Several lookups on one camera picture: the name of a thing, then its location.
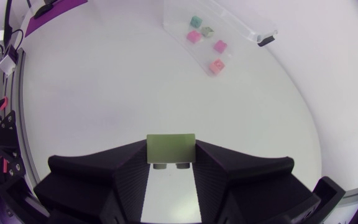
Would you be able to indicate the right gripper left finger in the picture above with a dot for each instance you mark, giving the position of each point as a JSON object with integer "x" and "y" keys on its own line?
{"x": 104, "y": 183}

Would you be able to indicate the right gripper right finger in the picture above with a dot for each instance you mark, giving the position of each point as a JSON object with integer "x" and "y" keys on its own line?
{"x": 244, "y": 186}

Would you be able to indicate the clear plastic container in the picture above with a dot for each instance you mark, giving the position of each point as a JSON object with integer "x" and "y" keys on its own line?
{"x": 210, "y": 34}

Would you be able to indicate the coral toy brick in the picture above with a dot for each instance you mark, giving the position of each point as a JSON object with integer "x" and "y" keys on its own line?
{"x": 216, "y": 66}

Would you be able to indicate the magenta toy brick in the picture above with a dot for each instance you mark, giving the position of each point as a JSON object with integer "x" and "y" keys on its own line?
{"x": 220, "y": 46}

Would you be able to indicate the pink toy brick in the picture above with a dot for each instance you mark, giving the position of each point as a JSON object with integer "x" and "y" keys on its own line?
{"x": 194, "y": 36}

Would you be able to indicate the pale green toy brick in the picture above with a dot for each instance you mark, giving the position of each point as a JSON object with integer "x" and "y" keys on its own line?
{"x": 207, "y": 31}

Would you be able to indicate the teal toy brick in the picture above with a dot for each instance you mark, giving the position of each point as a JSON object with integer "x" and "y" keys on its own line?
{"x": 196, "y": 21}

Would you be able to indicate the dark mat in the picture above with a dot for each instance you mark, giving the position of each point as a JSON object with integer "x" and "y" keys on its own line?
{"x": 50, "y": 15}

